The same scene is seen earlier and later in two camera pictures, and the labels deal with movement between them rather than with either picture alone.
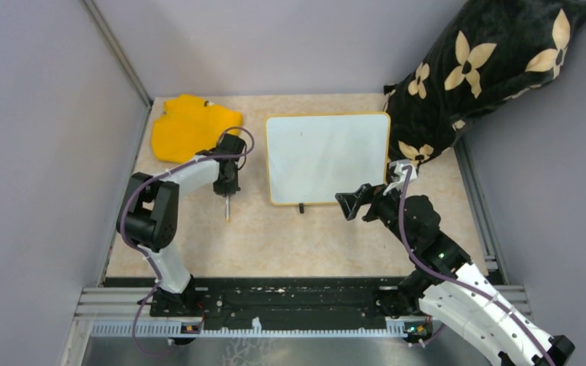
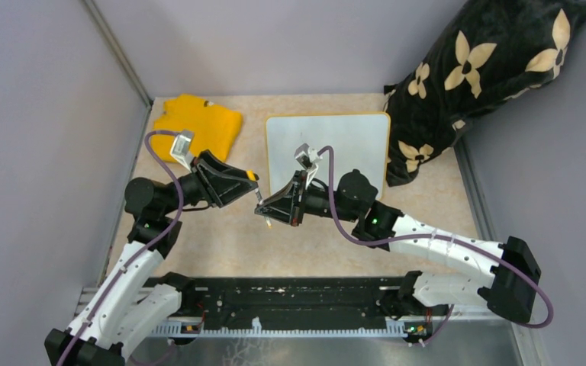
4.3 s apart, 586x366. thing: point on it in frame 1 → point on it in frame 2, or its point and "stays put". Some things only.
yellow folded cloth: (188, 126) stays put
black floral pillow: (490, 51) stays put
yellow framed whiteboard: (310, 158) stays put
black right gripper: (351, 202) → (284, 213)
